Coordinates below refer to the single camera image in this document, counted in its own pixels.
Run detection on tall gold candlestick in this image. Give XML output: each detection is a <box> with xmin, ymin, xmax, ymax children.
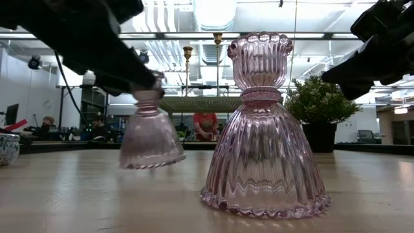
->
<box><xmin>212</xmin><ymin>31</ymin><xmax>224</xmax><ymax>97</ymax></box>

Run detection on short gold candlestick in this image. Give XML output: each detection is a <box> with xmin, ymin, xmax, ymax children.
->
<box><xmin>182</xmin><ymin>45</ymin><xmax>194</xmax><ymax>97</ymax></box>

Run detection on black table edge rail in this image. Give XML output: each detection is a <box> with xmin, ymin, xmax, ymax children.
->
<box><xmin>19</xmin><ymin>142</ymin><xmax>414</xmax><ymax>156</ymax></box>

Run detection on black horizontal frame beam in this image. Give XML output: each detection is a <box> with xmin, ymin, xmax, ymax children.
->
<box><xmin>0</xmin><ymin>31</ymin><xmax>360</xmax><ymax>41</ymax></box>

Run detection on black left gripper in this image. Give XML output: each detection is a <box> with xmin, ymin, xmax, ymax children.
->
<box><xmin>38</xmin><ymin>0</ymin><xmax>160</xmax><ymax>98</ymax></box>

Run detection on blue white patterned candle bowl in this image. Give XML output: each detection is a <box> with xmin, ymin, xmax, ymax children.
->
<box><xmin>0</xmin><ymin>133</ymin><xmax>21</xmax><ymax>167</ymax></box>

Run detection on silver ventilation duct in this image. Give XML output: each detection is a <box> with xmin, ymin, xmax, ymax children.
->
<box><xmin>192</xmin><ymin>0</ymin><xmax>239</xmax><ymax>32</ymax></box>

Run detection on grey office chair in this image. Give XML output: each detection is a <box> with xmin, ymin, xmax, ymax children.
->
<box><xmin>357</xmin><ymin>129</ymin><xmax>382</xmax><ymax>144</ymax></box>

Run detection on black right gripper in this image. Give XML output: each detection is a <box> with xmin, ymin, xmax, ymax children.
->
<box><xmin>321</xmin><ymin>0</ymin><xmax>414</xmax><ymax>101</ymax></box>

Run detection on person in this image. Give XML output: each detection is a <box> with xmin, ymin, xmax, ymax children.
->
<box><xmin>90</xmin><ymin>116</ymin><xmax>109</xmax><ymax>140</ymax></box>
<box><xmin>40</xmin><ymin>115</ymin><xmax>58</xmax><ymax>133</ymax></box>
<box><xmin>193</xmin><ymin>112</ymin><xmax>220</xmax><ymax>142</ymax></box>

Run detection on black computer monitor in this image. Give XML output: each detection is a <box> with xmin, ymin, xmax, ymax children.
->
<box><xmin>5</xmin><ymin>103</ymin><xmax>19</xmax><ymax>126</ymax></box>

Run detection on red flat object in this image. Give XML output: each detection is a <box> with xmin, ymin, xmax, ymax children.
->
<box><xmin>12</xmin><ymin>118</ymin><xmax>29</xmax><ymax>131</ymax></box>

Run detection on pale green metal shelf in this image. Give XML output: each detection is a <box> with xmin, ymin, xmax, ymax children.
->
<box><xmin>158</xmin><ymin>95</ymin><xmax>285</xmax><ymax>114</ymax></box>

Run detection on thin hanging cable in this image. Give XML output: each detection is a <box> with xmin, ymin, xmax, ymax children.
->
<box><xmin>286</xmin><ymin>0</ymin><xmax>298</xmax><ymax>94</ymax></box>

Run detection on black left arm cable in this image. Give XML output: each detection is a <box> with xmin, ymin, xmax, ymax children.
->
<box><xmin>53</xmin><ymin>50</ymin><xmax>91</xmax><ymax>130</ymax></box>

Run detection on pink ribbed glass candle holder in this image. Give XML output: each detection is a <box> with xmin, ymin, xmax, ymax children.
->
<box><xmin>118</xmin><ymin>70</ymin><xmax>187</xmax><ymax>170</ymax></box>
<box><xmin>199</xmin><ymin>31</ymin><xmax>332</xmax><ymax>220</ymax></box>

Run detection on green plant in black pot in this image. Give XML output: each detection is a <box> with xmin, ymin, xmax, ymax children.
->
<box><xmin>283</xmin><ymin>74</ymin><xmax>363</xmax><ymax>153</ymax></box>

